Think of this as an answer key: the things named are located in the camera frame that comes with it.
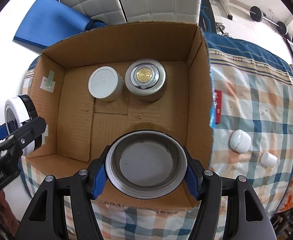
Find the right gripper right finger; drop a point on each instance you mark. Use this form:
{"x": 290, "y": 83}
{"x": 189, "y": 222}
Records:
{"x": 246, "y": 217}

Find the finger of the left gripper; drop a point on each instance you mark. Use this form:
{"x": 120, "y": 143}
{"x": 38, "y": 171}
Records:
{"x": 12, "y": 149}

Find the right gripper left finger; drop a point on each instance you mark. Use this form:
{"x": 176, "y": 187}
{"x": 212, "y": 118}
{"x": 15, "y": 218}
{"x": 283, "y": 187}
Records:
{"x": 45, "y": 217}

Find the white round cosmetic jar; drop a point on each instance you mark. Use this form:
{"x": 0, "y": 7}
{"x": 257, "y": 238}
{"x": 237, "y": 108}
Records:
{"x": 18, "y": 111}

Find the tape roll with gold rim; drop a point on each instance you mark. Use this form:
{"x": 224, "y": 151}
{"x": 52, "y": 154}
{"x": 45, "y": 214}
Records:
{"x": 146, "y": 162}

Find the red rectangular box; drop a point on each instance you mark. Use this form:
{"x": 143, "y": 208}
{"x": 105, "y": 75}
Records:
{"x": 218, "y": 105}

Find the white plastic cup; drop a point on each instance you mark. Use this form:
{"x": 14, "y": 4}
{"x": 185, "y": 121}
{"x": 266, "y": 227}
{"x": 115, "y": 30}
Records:
{"x": 269, "y": 160}

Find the white oval earbuds case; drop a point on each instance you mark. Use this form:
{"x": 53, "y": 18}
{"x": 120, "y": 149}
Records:
{"x": 240, "y": 141}

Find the plaid checkered cloth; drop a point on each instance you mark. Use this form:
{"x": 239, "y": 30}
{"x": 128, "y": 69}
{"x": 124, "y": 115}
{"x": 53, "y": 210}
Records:
{"x": 257, "y": 97}

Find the white lidded jar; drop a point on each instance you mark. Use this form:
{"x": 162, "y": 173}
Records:
{"x": 106, "y": 84}

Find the silver round tin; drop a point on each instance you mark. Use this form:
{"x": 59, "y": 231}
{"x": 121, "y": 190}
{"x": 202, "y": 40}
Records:
{"x": 146, "y": 79}

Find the milk carton cardboard box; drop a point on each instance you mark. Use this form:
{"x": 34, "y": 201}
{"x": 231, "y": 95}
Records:
{"x": 80, "y": 126}

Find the grey quilted sofa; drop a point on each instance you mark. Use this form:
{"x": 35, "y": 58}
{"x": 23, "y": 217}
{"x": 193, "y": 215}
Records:
{"x": 113, "y": 12}

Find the black barbell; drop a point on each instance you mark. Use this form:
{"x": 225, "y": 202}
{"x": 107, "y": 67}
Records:
{"x": 257, "y": 15}

